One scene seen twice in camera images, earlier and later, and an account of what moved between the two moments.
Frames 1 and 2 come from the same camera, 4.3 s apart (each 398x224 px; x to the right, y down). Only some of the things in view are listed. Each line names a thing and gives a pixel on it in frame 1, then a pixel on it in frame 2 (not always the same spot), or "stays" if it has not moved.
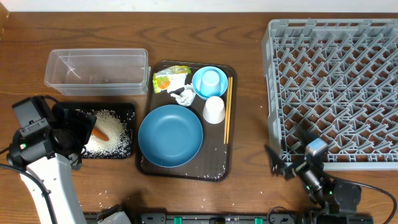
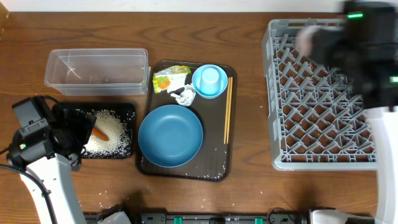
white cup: x=214 y=110 → x=304 y=38
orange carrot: x=97 y=132 stays
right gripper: x=280 y=166 → x=332 y=38
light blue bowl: x=208 y=81 stays
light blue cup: x=210 y=84 stays
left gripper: x=84 y=128 stays
